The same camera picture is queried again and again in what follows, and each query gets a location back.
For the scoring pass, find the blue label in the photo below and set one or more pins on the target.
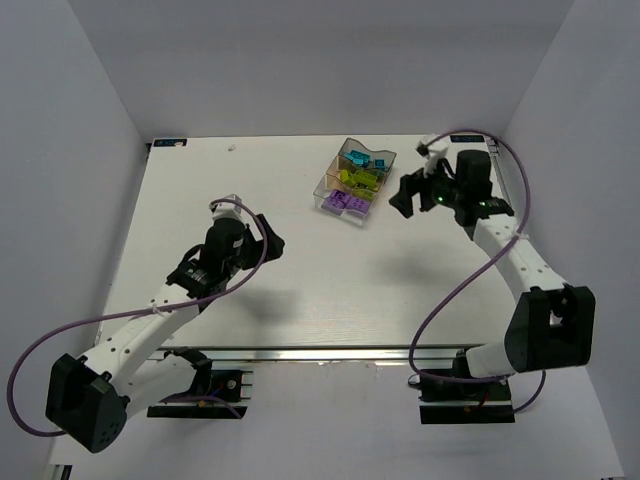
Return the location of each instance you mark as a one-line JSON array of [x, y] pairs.
[[466, 138], [169, 143]]

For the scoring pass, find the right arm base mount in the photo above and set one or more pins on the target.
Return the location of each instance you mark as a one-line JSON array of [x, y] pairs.
[[444, 403]]

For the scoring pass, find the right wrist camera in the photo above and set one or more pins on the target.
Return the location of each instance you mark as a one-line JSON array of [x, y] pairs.
[[433, 149]]

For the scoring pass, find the blue label left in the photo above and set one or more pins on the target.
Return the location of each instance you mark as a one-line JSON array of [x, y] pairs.
[[169, 143]]

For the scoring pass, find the blue label right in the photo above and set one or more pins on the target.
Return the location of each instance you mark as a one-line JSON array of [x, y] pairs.
[[466, 138]]

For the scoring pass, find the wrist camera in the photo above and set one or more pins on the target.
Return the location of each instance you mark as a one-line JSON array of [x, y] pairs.
[[433, 149], [228, 207]]

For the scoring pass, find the purple long lego brick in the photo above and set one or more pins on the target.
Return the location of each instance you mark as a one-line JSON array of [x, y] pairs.
[[358, 205]]

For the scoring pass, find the green long lego brick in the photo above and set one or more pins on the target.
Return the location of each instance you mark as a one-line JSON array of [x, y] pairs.
[[365, 180]]

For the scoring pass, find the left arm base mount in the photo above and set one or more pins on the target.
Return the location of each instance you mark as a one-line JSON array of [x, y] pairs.
[[216, 393]]

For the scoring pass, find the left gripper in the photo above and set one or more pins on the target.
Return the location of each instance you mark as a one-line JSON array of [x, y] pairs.
[[255, 242]]

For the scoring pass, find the purple sloped lego brick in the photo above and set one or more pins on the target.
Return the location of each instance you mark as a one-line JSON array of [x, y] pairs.
[[336, 201]]

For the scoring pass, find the clear plastic bin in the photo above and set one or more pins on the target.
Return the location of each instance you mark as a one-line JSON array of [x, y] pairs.
[[324, 188]]

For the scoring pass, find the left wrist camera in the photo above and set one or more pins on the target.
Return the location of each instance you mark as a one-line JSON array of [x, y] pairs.
[[228, 207]]

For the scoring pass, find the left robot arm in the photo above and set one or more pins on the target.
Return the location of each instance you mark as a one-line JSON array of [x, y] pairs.
[[91, 397]]

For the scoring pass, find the teal long lego brick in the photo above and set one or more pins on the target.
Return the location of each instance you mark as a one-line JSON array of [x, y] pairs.
[[360, 159]]

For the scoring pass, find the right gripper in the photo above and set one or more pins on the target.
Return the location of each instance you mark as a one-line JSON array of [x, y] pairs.
[[426, 190]]

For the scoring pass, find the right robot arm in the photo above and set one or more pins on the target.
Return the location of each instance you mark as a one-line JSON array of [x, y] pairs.
[[553, 321]]

